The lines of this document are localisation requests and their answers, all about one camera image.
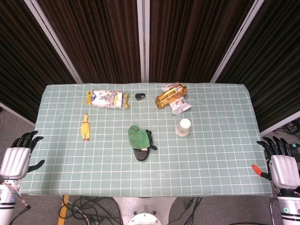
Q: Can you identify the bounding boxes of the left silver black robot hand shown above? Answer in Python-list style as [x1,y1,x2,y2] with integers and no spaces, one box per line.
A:
[0,130,45,180]

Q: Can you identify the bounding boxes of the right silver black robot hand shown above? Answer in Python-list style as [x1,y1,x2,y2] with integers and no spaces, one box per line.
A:
[252,137,300,188]

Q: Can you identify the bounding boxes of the green cloth with black trim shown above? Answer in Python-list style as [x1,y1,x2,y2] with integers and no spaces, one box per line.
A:
[127,125,158,162]

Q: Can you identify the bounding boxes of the yellow floor tape strip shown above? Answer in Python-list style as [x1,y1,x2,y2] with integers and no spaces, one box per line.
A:
[58,195,70,225]

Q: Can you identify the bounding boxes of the green checkered tablecloth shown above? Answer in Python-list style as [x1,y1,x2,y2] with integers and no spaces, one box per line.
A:
[18,82,274,197]

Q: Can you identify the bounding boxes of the yellow rubber chicken toy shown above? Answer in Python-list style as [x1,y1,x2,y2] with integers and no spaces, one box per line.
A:
[80,113,91,142]

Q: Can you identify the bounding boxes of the dark brown partition panel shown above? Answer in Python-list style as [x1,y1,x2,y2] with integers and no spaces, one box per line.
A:
[215,0,300,132]
[0,0,78,124]
[37,0,141,84]
[150,0,256,83]

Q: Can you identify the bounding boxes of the white paper cup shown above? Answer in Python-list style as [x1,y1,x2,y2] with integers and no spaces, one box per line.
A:
[175,118,190,137]

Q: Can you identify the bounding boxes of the clear pack of paper rolls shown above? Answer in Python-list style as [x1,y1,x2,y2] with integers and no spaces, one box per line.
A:
[86,90,131,110]

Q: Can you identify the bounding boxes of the white snack bag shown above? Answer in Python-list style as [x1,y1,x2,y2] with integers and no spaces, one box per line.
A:
[160,82,192,115]

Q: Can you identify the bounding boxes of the gold biscuit package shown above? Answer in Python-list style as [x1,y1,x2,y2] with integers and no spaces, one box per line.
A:
[154,84,188,110]

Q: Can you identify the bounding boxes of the black floor cable bundle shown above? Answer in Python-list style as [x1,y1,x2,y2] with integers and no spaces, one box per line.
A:
[69,195,124,225]
[181,196,203,225]
[271,119,300,141]

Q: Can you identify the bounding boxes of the thin wire with black plug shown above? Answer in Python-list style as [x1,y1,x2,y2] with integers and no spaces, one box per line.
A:
[4,181,32,211]

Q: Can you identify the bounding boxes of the white partition frame post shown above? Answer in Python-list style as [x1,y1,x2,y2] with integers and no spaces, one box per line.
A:
[136,0,150,83]
[210,0,267,83]
[24,0,83,84]

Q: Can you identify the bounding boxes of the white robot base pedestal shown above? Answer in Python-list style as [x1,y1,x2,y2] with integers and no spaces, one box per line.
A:
[112,196,176,225]

